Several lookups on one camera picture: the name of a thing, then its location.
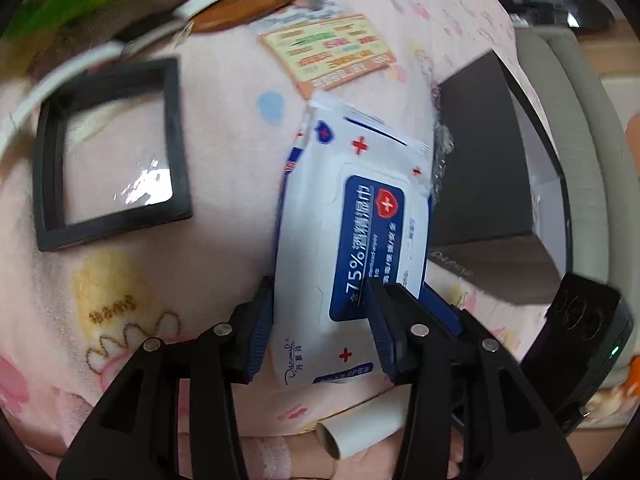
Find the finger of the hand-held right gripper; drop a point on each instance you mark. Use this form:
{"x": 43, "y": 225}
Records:
{"x": 442, "y": 310}

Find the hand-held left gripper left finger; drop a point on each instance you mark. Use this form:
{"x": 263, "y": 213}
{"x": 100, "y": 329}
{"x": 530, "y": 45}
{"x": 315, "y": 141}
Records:
{"x": 260, "y": 330}

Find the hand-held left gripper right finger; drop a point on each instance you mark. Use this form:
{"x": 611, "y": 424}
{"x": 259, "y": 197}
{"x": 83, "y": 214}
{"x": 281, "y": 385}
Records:
{"x": 387, "y": 355}

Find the white wet wipes pack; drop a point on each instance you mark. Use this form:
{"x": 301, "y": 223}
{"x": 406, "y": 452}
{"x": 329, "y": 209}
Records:
{"x": 320, "y": 220}

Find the black cardboard shoe box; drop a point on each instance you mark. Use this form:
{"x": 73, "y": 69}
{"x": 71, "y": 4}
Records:
{"x": 480, "y": 175}

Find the white paper tube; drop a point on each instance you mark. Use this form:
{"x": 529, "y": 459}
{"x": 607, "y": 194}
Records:
{"x": 360, "y": 422}

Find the pink printed blanket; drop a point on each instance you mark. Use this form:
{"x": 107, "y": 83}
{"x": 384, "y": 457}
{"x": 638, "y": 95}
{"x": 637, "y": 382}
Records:
{"x": 225, "y": 160}

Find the grey-green padded headboard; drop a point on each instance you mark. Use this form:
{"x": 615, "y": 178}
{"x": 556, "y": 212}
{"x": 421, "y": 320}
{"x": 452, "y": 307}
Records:
{"x": 580, "y": 160}

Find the orange printed card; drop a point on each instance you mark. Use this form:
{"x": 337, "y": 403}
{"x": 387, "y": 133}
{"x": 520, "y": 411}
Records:
{"x": 330, "y": 50}

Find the white curved band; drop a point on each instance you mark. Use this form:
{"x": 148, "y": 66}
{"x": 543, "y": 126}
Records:
{"x": 60, "y": 80}

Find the brown wooden comb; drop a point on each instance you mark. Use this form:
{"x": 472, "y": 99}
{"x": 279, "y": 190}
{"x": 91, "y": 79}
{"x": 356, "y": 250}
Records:
{"x": 250, "y": 2}

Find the cartoon print plastic packet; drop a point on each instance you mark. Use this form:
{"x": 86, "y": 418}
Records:
{"x": 320, "y": 2}

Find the black square frame mirror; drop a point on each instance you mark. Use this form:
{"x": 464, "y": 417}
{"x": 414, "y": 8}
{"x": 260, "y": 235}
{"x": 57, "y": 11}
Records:
{"x": 175, "y": 135}

